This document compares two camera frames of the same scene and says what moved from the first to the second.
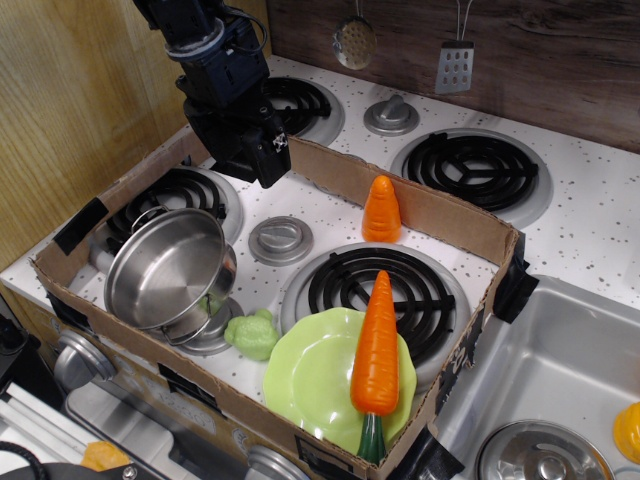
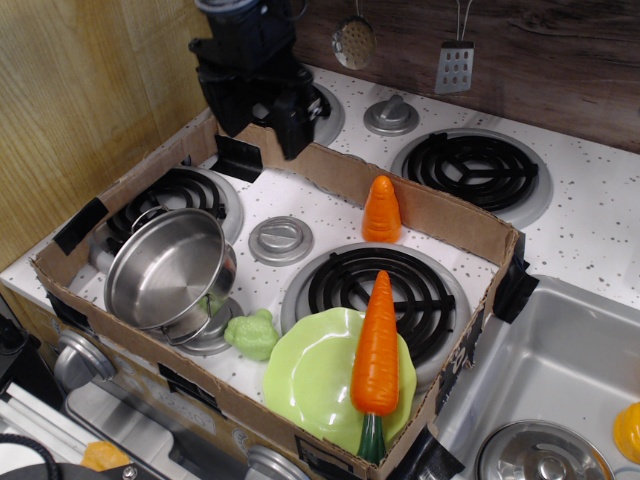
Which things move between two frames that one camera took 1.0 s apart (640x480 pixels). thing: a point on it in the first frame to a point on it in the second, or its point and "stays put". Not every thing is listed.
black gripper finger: [269, 152] to [295, 111]
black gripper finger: [232, 151] to [235, 103]
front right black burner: [430, 299] stays put
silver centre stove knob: [280, 240] stays put
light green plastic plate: [308, 376] stays put
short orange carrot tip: [382, 218] stays put
